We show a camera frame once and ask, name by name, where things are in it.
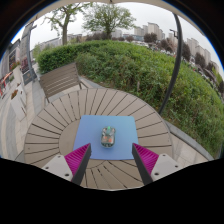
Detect distant apartment buildings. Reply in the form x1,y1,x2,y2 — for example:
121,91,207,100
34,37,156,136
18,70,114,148
133,22,221,73

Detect grey standing sign pillar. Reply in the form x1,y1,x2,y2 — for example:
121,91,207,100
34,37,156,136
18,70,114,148
18,22,38,86

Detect transparent green computer mouse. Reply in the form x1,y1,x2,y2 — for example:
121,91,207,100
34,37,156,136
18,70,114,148
100,125,117,149

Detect tall bare-trunk tree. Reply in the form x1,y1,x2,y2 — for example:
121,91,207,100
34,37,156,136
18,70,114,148
43,2,93,46

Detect round leafy green tree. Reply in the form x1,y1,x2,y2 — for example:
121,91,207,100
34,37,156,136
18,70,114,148
82,3,137,40

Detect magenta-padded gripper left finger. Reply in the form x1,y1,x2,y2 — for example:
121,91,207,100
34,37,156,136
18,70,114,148
41,142,93,186

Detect curved black umbrella pole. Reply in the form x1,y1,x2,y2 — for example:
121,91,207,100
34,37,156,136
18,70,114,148
157,13,184,116

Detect blue square mouse pad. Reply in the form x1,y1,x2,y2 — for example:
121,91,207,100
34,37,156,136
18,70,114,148
73,114,139,161

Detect brown slatted outdoor chair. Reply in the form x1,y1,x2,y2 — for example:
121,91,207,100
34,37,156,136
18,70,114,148
38,62,89,103

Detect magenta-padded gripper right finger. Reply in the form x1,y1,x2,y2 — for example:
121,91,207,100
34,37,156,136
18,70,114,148
131,142,184,186

